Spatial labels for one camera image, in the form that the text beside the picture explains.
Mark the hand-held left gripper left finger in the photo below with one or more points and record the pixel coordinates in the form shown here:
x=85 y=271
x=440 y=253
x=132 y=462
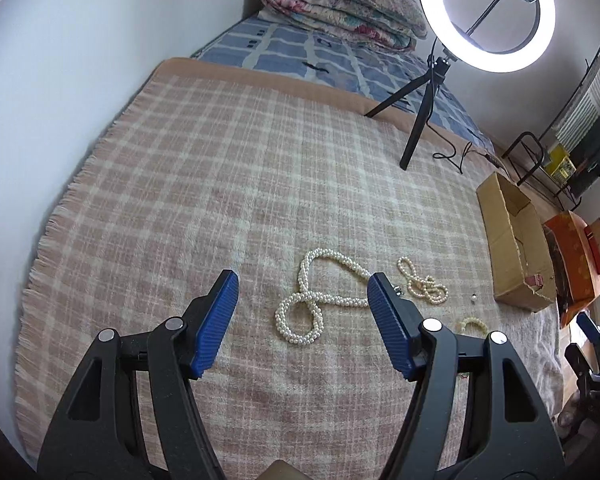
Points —
x=215 y=325

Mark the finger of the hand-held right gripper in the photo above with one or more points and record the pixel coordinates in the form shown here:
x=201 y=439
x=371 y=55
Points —
x=587 y=327

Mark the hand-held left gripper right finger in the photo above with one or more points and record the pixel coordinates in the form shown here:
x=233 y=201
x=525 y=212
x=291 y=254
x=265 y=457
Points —
x=387 y=325

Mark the cardboard box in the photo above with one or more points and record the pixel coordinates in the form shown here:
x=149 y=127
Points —
x=500 y=240

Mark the orange box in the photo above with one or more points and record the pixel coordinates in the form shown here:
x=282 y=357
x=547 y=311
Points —
x=572 y=245

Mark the pink plaid blanket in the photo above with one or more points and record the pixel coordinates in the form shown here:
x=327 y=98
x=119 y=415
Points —
x=230 y=160

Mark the black metal rack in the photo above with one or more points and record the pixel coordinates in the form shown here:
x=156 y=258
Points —
x=522 y=136

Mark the black tripod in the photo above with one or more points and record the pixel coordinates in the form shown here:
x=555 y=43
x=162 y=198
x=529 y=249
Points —
x=420 y=120

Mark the striped hanging cloth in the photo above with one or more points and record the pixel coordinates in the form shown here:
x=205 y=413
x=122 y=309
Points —
x=587 y=105

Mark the black coat rack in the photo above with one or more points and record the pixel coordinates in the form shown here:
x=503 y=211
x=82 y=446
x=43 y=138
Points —
x=595 y=57

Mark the blue checked bedsheet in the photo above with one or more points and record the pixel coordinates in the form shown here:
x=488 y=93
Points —
x=300 y=45

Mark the folded floral quilt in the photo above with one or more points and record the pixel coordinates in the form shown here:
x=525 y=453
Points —
x=330 y=5

